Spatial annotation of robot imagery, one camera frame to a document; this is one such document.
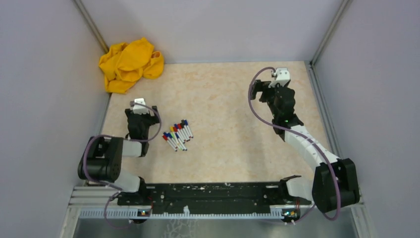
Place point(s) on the yellow crumpled cloth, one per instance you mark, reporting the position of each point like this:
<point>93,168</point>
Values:
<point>126,63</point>

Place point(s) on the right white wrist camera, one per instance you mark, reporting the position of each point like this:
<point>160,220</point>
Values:
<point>281,76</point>

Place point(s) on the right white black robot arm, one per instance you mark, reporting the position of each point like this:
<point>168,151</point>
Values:
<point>335,182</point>

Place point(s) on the yellow cap marker pen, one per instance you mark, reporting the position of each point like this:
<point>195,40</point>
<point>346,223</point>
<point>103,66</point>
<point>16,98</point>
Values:
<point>174,130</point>

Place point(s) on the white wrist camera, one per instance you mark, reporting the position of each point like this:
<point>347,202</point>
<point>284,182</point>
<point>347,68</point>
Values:
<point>281,76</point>
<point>139,106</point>

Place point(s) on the aluminium frame rail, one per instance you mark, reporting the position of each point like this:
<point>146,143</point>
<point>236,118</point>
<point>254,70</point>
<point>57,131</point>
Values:
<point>91,196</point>

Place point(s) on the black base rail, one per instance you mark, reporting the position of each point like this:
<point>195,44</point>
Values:
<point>211,198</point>

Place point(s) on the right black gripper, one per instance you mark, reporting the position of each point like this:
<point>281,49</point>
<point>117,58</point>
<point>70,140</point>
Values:
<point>259,86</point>

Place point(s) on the green cap marker pen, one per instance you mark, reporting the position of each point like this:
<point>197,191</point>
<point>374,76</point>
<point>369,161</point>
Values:
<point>177,142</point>

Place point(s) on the red cap marker pen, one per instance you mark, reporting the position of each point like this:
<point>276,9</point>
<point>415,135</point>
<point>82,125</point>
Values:
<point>182,131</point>

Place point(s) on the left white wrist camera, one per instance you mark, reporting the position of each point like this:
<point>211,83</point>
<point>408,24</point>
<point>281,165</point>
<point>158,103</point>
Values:
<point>139,106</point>

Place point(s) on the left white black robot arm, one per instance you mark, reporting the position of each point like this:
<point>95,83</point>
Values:
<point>101,161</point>

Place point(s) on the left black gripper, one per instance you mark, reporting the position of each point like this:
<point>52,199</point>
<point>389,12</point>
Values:
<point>153,119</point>

